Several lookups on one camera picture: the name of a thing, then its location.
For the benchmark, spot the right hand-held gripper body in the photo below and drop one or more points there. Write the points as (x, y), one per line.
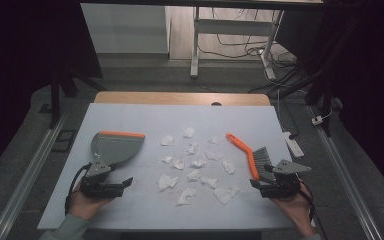
(281, 188)

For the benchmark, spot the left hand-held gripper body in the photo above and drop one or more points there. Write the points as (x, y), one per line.
(100, 188)

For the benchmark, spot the orange brush with grey bristles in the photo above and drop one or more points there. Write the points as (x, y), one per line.
(254, 171)

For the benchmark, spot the grey dustpan with orange edge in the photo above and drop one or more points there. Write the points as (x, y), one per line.
(116, 148)

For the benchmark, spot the white paper scraps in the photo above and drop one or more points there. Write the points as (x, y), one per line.
(166, 181)

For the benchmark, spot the person's left hand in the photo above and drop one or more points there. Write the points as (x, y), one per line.
(85, 206)

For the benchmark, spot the person's right hand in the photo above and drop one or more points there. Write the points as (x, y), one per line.
(295, 210)

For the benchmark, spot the white power strip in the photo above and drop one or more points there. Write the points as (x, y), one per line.
(293, 145)

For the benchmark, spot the small white adapter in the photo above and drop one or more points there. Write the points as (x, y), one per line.
(317, 120)

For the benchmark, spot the wooden table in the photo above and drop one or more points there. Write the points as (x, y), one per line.
(146, 98)

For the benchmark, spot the black table grommet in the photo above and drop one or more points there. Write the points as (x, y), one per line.
(216, 103)

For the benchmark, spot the white board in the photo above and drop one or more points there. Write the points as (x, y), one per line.
(180, 116)

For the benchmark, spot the black metal stand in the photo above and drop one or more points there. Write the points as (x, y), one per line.
(325, 90)
(55, 96)

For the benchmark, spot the dark curtain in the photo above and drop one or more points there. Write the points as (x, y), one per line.
(13, 66)
(373, 83)

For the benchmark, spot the white cabinet panel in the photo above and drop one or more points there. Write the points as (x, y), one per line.
(123, 28)

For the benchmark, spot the black rectangular floor frame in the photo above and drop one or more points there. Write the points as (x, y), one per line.
(64, 140)

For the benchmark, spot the aluminium rail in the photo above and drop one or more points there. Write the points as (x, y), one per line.
(346, 176)
(26, 176)

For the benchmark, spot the white desk frame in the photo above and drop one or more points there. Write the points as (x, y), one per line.
(233, 27)

